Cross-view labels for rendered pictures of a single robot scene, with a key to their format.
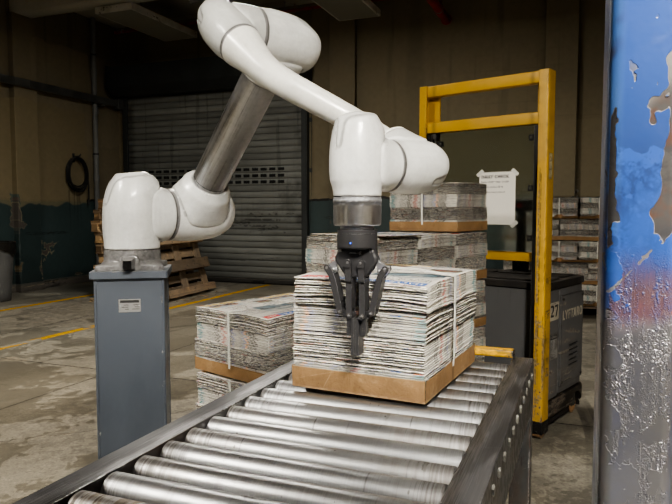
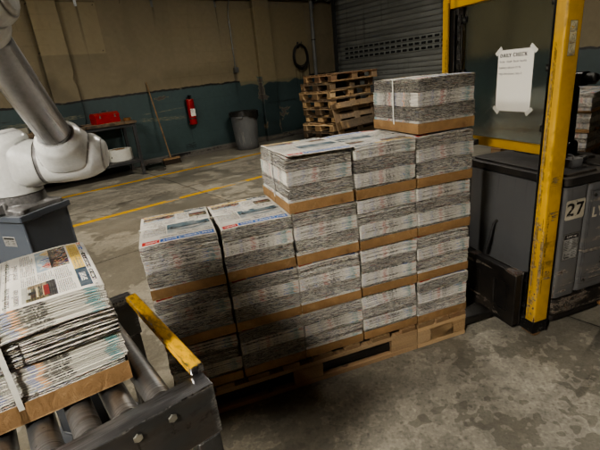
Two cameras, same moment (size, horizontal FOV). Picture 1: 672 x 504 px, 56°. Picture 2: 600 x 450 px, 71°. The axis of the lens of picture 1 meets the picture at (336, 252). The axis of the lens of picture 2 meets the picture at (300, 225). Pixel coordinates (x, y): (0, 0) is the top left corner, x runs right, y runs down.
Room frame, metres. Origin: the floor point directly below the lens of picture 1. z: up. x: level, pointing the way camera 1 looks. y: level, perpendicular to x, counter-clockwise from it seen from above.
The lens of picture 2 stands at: (1.09, -1.02, 1.35)
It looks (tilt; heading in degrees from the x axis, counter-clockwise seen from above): 20 degrees down; 32
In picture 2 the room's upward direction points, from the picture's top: 6 degrees counter-clockwise
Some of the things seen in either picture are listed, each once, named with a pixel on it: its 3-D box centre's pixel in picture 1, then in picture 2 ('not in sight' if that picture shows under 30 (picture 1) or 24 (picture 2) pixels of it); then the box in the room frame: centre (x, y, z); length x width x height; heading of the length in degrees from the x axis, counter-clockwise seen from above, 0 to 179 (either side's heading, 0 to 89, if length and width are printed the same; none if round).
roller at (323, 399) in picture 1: (366, 412); not in sight; (1.21, -0.06, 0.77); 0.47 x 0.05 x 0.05; 68
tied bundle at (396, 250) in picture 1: (361, 262); (304, 172); (2.63, -0.11, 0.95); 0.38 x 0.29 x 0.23; 51
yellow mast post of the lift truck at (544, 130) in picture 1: (540, 248); (551, 141); (3.20, -1.03, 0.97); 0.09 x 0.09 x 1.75; 49
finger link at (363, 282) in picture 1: (363, 289); not in sight; (1.18, -0.05, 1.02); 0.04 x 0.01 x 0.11; 158
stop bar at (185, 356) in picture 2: (429, 346); (159, 328); (1.65, -0.24, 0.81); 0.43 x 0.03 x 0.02; 68
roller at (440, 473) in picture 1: (312, 461); not in sight; (0.97, 0.04, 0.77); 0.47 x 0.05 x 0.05; 68
